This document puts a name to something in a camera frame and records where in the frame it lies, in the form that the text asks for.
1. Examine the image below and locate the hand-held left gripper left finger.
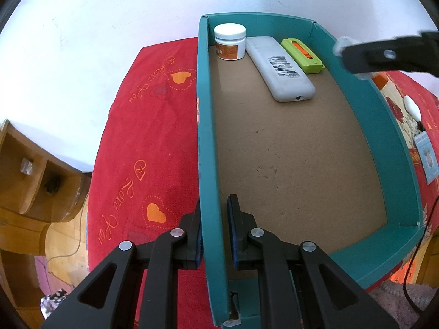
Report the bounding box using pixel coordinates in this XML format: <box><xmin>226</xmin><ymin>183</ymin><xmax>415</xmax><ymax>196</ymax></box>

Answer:
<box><xmin>41</xmin><ymin>197</ymin><xmax>204</xmax><ymax>329</ymax></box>

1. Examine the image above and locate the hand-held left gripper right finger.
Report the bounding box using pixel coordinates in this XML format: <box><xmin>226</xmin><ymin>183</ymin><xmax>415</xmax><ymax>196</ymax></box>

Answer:
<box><xmin>227</xmin><ymin>194</ymin><xmax>400</xmax><ymax>329</ymax></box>

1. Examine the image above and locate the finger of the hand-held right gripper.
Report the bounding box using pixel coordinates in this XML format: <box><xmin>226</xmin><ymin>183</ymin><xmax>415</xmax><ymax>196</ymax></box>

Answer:
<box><xmin>343</xmin><ymin>31</ymin><xmax>439</xmax><ymax>78</ymax></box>

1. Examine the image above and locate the orange digital timer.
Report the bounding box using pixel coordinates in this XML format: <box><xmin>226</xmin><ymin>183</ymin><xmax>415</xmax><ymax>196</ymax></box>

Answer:
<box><xmin>373</xmin><ymin>73</ymin><xmax>390</xmax><ymax>92</ymax></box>

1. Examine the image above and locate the white earbuds case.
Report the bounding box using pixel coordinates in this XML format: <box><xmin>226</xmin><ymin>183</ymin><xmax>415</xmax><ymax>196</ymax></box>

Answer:
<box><xmin>403</xmin><ymin>95</ymin><xmax>422</xmax><ymax>123</ymax></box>

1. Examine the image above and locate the green orange utility knife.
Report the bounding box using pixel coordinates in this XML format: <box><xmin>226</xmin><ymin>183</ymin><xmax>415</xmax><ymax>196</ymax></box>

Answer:
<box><xmin>281</xmin><ymin>38</ymin><xmax>326</xmax><ymax>74</ymax></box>

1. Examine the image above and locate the teal cardboard box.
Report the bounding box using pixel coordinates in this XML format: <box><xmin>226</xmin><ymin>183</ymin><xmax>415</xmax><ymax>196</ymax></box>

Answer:
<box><xmin>197</xmin><ymin>13</ymin><xmax>429</xmax><ymax>328</ymax></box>

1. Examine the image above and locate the white remote control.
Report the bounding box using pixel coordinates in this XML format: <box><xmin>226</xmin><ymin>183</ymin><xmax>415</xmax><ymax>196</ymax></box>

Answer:
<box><xmin>246</xmin><ymin>36</ymin><xmax>316</xmax><ymax>102</ymax></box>

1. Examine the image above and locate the blue card holder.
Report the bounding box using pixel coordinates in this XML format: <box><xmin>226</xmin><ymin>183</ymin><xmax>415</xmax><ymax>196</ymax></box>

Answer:
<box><xmin>413</xmin><ymin>131</ymin><xmax>439</xmax><ymax>183</ymax></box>

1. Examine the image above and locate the white-lidded orange jar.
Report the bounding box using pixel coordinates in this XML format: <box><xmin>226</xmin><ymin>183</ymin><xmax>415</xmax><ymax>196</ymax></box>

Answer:
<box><xmin>213</xmin><ymin>23</ymin><xmax>247</xmax><ymax>61</ymax></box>

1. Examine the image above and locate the pink floor mat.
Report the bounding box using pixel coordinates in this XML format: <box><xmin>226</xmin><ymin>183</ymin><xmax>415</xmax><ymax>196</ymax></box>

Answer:
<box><xmin>34</xmin><ymin>255</ymin><xmax>75</xmax><ymax>293</ymax></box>

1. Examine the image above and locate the black white dotted bag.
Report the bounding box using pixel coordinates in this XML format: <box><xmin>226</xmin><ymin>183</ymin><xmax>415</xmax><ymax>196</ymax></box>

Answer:
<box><xmin>40</xmin><ymin>288</ymin><xmax>67</xmax><ymax>319</ymax></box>

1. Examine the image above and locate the small black shelf object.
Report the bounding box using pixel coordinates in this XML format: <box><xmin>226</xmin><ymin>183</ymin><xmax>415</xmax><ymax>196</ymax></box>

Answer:
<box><xmin>41</xmin><ymin>176</ymin><xmax>62</xmax><ymax>196</ymax></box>

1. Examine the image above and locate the wooden shelf unit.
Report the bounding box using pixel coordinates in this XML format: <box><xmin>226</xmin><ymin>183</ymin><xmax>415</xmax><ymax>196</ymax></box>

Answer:
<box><xmin>0</xmin><ymin>119</ymin><xmax>91</xmax><ymax>316</ymax></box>

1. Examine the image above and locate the black cable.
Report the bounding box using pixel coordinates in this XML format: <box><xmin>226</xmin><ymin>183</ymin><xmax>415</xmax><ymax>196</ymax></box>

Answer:
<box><xmin>402</xmin><ymin>195</ymin><xmax>439</xmax><ymax>316</ymax></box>

